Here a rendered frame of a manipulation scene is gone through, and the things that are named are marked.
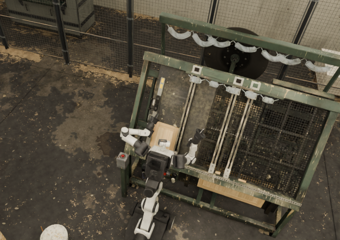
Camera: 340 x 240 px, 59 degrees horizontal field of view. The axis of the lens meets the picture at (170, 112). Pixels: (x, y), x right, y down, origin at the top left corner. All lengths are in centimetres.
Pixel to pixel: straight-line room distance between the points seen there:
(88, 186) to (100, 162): 44
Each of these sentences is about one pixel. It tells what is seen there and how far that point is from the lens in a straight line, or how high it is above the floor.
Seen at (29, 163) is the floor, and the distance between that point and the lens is 508.
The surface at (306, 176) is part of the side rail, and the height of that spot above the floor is 118.
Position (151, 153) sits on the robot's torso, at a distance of 319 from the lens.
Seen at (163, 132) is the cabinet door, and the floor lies 114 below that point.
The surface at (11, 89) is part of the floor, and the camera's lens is 641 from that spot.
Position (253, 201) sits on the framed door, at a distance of 437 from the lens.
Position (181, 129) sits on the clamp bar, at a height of 128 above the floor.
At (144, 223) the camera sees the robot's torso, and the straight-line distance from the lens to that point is 394.
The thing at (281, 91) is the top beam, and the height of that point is 193.
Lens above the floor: 394
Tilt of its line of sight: 45 degrees down
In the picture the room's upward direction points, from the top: 7 degrees clockwise
